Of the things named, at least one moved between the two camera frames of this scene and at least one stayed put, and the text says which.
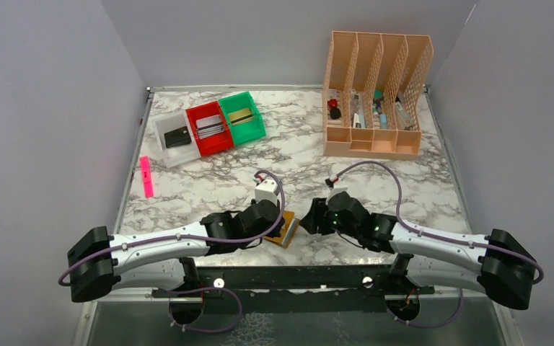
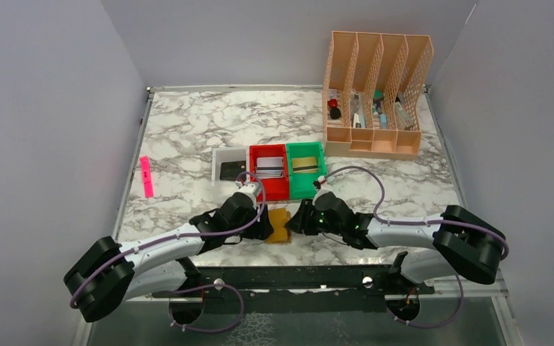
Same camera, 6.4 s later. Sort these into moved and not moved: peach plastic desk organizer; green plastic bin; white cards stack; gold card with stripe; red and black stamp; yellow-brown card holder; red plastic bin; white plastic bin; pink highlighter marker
Moved: gold card with stripe; white cards stack; white plastic bin; green plastic bin; red plastic bin
Not moved: pink highlighter marker; peach plastic desk organizer; yellow-brown card holder; red and black stamp
